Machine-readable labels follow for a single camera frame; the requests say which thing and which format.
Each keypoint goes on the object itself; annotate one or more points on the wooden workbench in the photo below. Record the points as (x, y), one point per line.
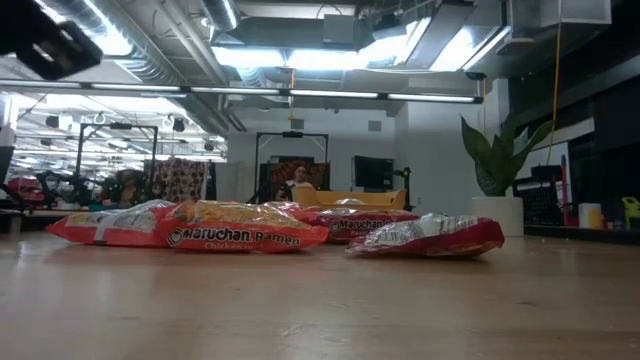
(30, 214)

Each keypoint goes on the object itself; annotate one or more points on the long ceiling light bar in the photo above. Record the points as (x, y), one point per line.
(330, 93)

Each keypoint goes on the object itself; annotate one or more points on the black rig frame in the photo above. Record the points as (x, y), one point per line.
(292, 134)
(120, 126)

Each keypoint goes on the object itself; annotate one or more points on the snake plant in white pot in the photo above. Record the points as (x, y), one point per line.
(500, 150)

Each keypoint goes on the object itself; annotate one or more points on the black perforated crate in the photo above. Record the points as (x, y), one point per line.
(542, 205)

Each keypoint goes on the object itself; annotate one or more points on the person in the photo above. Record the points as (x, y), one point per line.
(130, 185)
(300, 177)

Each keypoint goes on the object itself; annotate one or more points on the patterned backdrop panel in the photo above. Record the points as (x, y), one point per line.
(180, 180)
(280, 172)

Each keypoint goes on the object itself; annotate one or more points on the red Maruchan ramen pack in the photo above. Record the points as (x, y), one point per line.
(360, 225)
(430, 242)

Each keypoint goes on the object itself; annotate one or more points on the yellow plastic bin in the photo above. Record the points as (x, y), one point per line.
(320, 197)

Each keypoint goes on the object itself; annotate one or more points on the silver ceiling air duct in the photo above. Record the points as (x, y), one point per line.
(220, 12)

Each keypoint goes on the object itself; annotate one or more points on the red bin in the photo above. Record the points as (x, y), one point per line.
(22, 186)

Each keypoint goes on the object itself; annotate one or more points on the black monitor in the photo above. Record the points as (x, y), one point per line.
(372, 172)

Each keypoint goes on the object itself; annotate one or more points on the lime green jug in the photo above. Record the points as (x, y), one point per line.
(631, 212)

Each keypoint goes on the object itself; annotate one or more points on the white and yellow roll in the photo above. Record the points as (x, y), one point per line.
(590, 216)

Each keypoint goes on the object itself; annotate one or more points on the black background robot arm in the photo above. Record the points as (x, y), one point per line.
(50, 182)
(406, 175)

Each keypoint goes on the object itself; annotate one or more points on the black shelving unit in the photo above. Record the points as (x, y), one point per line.
(615, 125)

